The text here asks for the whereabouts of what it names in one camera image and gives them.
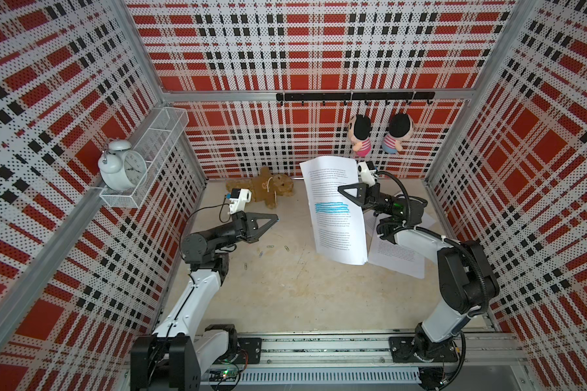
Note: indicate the pink striped plush doll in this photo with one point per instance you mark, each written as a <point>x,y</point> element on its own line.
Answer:
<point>359,130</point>

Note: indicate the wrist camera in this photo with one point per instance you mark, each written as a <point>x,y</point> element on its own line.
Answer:
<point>367,173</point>
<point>238,199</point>

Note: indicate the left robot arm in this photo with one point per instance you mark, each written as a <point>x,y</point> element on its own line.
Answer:
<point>173,356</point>

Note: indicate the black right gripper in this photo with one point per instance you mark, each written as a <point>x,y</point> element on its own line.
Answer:
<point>364,194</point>

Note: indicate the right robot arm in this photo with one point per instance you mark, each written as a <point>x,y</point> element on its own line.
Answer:
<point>466,279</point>

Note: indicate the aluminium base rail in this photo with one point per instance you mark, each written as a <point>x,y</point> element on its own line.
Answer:
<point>362,360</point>

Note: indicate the brown teddy bear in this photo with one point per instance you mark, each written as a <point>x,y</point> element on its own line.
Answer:
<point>266,187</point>

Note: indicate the blue striped plush doll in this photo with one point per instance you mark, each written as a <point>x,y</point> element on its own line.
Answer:
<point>400,129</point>

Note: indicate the blue highlighted paper document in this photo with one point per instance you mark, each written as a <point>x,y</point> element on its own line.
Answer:
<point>338,224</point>

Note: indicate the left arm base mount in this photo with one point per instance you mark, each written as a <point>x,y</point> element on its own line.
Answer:
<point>247,350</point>

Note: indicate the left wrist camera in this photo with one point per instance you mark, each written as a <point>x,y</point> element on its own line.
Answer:
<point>238,199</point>

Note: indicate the pink highlighted paper document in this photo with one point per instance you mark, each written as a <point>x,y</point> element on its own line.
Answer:
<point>393,257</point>

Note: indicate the black wall hook rail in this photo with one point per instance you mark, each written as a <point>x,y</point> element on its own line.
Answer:
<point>355,96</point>

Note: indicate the white alarm clock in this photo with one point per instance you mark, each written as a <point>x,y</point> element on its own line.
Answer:
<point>121,167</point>

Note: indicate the white wire shelf basket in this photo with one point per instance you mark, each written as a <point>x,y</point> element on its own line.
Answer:
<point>156,144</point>

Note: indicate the yellow highlighted paper document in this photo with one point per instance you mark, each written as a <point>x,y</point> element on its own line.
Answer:
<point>371,222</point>

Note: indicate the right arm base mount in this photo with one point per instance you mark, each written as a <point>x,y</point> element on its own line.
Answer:
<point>419,349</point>

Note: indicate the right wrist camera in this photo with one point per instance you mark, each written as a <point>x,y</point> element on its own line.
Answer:
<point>367,173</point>

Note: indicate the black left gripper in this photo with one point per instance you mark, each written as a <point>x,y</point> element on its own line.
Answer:
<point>244,228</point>

